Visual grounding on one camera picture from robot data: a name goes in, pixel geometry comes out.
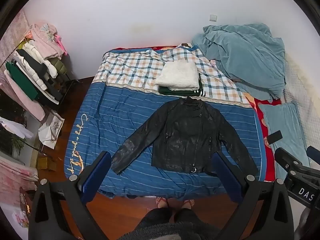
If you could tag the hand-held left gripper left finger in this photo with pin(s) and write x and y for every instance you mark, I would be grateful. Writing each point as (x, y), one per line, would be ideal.
(96, 173)

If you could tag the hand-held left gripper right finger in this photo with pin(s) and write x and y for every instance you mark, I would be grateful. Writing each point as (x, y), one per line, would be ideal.
(226, 177)

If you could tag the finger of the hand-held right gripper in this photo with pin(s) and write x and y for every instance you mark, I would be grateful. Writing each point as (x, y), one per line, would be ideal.
(285, 156)
(314, 153)

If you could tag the black leather jacket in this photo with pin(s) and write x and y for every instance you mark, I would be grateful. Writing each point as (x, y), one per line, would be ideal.
(186, 135)

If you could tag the metal clothes rack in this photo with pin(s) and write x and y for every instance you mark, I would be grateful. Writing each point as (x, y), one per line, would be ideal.
(71, 78)

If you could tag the black phone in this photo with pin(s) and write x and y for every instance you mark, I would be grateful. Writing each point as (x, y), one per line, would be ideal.
(275, 136)

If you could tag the teal pillow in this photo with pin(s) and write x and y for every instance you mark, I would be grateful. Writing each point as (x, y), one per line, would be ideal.
(285, 120)

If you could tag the person's right foot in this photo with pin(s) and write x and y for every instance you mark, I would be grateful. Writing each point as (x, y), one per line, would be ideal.
(188, 203)

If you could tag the person's foot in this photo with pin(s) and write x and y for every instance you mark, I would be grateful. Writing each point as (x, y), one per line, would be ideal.
(188, 203)
(161, 202)

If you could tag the cardboard box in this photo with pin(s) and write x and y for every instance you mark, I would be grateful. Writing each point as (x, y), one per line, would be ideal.
(46, 162)

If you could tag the blue striped plaid bedcover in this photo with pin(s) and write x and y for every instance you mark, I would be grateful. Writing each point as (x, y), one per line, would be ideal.
(117, 120)

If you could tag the white tote bag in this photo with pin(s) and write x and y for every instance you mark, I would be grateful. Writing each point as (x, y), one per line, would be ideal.
(51, 130)

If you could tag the person's left foot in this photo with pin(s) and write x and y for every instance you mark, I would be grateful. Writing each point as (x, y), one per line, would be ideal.
(161, 202)

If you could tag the person's dark fleece clothing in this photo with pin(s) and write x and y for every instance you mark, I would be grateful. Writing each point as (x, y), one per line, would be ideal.
(172, 222)

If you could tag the pink floral curtain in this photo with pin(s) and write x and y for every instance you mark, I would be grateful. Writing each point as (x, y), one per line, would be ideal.
(15, 30)
(13, 175)

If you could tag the green plant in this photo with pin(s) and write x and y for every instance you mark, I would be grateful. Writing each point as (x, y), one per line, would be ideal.
(17, 145)

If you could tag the green folded garment white stripes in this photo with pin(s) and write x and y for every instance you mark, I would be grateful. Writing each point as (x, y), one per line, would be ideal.
(197, 92)

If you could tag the white cloth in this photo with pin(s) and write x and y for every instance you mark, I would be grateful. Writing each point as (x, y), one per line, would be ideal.
(13, 128)

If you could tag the black hanging garment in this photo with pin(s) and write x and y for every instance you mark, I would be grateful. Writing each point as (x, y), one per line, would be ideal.
(47, 85)

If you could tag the pale pink hanging garment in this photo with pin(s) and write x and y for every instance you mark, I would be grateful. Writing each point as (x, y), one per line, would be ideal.
(23, 98)

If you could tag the teal blanket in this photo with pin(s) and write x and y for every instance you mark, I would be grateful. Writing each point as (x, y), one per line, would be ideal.
(245, 57)

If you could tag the white fluffy folded garment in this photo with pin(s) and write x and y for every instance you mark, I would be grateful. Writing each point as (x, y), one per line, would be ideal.
(177, 76)

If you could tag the olive puffer jacket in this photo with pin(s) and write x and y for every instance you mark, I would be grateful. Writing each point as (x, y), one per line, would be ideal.
(57, 67)

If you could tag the green hanging garment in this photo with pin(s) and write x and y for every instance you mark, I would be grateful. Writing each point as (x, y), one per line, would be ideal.
(22, 81)

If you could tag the white puffer jacket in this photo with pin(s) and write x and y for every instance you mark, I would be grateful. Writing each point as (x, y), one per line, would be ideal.
(31, 60)

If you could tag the pink fluffy garment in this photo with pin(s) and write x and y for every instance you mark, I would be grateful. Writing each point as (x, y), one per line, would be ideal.
(46, 41)

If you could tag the white wall switch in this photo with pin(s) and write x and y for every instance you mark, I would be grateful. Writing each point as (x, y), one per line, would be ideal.
(213, 17)

